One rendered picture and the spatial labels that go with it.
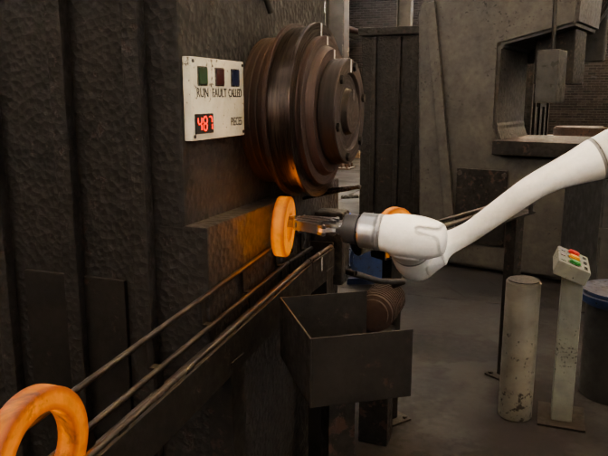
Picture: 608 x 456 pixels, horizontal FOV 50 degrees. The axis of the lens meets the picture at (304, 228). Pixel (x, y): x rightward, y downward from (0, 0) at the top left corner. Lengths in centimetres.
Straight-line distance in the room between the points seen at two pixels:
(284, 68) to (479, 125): 289
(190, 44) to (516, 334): 154
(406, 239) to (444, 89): 304
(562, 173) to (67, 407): 115
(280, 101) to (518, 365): 135
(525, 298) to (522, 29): 232
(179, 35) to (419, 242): 70
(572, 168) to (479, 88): 285
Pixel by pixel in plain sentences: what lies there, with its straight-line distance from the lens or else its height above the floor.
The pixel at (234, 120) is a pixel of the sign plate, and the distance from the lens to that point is 163.
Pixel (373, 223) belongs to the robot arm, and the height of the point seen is 86.
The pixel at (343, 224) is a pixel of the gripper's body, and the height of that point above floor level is 85.
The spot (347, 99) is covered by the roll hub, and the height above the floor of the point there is 115.
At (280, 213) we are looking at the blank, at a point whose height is 87.
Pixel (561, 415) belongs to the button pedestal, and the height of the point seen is 3.
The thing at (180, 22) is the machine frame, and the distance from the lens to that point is 147.
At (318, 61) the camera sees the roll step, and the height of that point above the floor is 124.
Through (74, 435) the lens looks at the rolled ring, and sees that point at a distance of 105.
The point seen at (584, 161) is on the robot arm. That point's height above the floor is 101.
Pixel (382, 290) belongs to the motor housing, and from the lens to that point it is 216.
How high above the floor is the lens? 115
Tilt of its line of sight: 11 degrees down
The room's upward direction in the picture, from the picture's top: straight up
